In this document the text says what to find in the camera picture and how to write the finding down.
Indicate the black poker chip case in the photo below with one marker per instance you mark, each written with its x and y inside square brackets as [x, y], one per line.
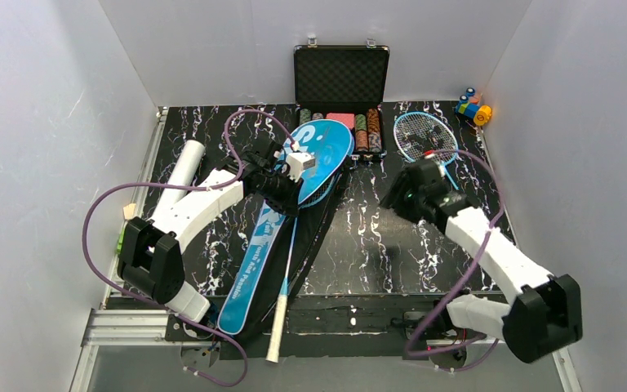
[348, 80]

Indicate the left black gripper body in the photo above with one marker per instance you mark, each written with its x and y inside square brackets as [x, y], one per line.
[283, 191]

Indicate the blue racket cover bag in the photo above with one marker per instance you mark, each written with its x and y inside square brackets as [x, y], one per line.
[259, 281]

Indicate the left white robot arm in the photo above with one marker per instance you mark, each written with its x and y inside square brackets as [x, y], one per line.
[151, 257]

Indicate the green clip on rail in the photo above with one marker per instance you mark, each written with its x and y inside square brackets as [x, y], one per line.
[119, 243]

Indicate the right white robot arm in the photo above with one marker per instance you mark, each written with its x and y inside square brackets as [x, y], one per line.
[504, 294]

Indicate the blue badminton racket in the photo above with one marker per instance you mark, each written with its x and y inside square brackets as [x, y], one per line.
[419, 135]
[280, 310]

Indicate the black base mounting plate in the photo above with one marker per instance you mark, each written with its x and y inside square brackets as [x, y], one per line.
[316, 326]

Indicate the white shuttlecock tube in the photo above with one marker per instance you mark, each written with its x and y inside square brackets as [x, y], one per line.
[183, 174]

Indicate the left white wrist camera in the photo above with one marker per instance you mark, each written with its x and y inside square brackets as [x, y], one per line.
[298, 161]

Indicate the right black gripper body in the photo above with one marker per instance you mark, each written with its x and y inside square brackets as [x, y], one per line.
[400, 189]

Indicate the colourful toy block train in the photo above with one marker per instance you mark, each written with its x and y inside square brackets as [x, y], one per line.
[470, 106]

